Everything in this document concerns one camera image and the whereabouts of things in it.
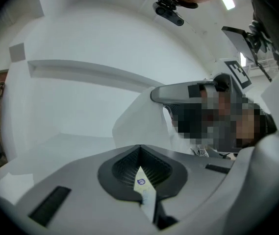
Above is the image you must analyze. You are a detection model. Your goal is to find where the black head-worn camera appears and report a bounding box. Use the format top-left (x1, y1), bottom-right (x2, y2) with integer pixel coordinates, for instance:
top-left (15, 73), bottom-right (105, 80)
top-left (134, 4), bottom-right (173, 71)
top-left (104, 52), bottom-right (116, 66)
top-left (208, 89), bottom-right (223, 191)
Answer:
top-left (152, 0), bottom-right (185, 27)

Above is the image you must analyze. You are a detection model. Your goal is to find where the cream tissue box purple label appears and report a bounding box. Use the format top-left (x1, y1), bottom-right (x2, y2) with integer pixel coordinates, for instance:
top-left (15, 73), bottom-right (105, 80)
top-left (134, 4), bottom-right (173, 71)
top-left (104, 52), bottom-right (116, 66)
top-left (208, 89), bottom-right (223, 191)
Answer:
top-left (133, 165), bottom-right (157, 223)

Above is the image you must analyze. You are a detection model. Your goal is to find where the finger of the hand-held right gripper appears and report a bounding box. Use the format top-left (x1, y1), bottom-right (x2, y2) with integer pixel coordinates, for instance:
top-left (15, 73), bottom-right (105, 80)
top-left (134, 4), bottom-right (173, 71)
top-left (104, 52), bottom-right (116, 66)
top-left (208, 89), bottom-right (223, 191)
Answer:
top-left (150, 80), bottom-right (219, 105)
top-left (163, 103), bottom-right (183, 128)

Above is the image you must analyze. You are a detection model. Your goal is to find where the black chest-mounted flat device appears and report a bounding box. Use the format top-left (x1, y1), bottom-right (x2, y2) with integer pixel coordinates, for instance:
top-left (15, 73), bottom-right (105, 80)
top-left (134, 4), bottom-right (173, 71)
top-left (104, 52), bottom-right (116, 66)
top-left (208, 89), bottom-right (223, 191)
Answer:
top-left (221, 25), bottom-right (274, 82)

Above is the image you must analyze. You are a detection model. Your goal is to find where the white tissue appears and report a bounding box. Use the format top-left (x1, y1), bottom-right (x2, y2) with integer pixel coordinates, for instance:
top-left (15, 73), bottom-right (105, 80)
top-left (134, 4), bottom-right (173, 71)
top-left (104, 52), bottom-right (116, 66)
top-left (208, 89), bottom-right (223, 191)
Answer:
top-left (111, 86), bottom-right (177, 153)

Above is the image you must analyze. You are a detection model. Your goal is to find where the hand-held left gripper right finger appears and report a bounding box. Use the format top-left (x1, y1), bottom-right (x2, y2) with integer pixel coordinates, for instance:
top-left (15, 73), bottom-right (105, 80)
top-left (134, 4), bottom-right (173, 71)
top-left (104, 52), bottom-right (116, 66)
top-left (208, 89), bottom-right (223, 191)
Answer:
top-left (140, 144), bottom-right (236, 232)

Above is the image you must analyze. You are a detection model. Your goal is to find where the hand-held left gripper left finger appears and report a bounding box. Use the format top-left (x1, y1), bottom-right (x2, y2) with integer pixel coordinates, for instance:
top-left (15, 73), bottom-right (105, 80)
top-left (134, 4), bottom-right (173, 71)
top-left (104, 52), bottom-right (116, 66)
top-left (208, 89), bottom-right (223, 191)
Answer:
top-left (15, 144), bottom-right (160, 235)

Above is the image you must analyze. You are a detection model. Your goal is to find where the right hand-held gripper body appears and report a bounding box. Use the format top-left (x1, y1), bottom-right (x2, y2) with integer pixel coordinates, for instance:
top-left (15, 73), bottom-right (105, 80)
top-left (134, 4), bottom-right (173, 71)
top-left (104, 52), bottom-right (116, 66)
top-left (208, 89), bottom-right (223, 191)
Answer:
top-left (211, 59), bottom-right (253, 102)

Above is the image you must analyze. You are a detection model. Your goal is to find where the rectangular ceiling light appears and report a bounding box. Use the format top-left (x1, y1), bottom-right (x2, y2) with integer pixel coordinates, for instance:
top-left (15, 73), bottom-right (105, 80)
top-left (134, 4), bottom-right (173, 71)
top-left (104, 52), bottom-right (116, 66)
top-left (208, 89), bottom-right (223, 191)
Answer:
top-left (221, 0), bottom-right (236, 10)

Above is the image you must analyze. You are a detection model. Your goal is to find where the person's dark jacket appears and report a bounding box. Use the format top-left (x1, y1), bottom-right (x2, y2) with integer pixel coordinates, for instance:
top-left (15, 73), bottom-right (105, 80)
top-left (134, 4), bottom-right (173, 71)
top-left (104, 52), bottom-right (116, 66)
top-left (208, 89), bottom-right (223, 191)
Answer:
top-left (241, 0), bottom-right (279, 71)

